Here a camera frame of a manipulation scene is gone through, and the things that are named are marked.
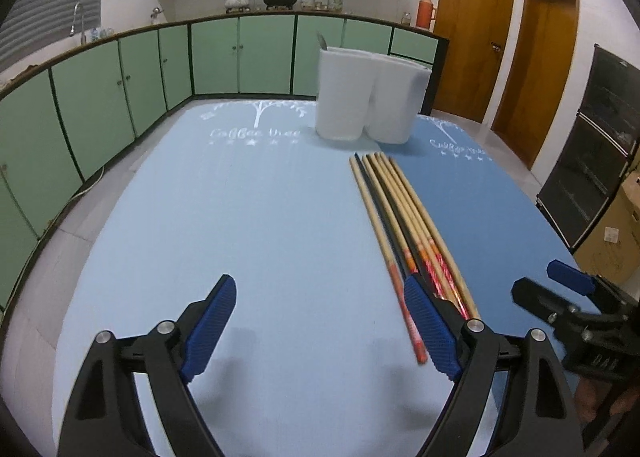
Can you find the wooden chopstick red star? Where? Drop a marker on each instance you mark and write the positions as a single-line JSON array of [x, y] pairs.
[[453, 295]]

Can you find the black wok on stove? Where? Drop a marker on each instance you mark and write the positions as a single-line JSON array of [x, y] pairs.
[[280, 4]]

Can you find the white twin utensil holder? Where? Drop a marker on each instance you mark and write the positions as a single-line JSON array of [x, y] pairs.
[[368, 93]]

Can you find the black chopstick gold band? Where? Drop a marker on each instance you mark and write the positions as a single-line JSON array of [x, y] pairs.
[[381, 214]]

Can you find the black oven cabinet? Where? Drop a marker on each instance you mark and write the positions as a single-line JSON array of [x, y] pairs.
[[602, 142]]

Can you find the brown wooden door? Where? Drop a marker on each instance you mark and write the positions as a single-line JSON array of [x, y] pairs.
[[540, 67], [477, 32]]

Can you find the cardboard box on floor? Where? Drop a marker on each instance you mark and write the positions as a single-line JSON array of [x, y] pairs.
[[612, 248]]

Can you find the white cooking pot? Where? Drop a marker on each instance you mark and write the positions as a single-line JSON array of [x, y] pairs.
[[237, 6]]

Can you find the orange thermos flask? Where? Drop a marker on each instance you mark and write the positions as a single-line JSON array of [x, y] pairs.
[[425, 14]]

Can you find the green lower kitchen cabinets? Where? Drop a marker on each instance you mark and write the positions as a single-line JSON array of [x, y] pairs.
[[63, 121]]

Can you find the wooden chopstick red end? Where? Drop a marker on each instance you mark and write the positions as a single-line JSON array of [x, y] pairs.
[[390, 262]]

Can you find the glass jar on counter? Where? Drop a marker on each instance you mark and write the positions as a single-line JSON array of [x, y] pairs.
[[406, 18]]

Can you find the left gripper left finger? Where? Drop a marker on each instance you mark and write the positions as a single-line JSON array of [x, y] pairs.
[[201, 326]]

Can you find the dark blue table mat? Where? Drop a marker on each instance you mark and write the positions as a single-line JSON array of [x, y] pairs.
[[495, 235]]

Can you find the wooden chopstick orange band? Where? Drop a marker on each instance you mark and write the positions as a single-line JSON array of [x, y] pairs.
[[400, 242]]

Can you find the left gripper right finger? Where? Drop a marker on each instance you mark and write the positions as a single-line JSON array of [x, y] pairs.
[[430, 315]]

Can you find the small wall faucet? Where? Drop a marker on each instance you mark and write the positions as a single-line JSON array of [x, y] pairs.
[[155, 16]]

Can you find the metal spoon in holder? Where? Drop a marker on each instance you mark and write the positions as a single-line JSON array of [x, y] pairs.
[[322, 41]]

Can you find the light blue table mat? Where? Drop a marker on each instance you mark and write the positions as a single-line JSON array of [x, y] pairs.
[[316, 359]]

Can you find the chrome sink faucet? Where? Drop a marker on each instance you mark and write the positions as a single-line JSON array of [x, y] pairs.
[[78, 26]]

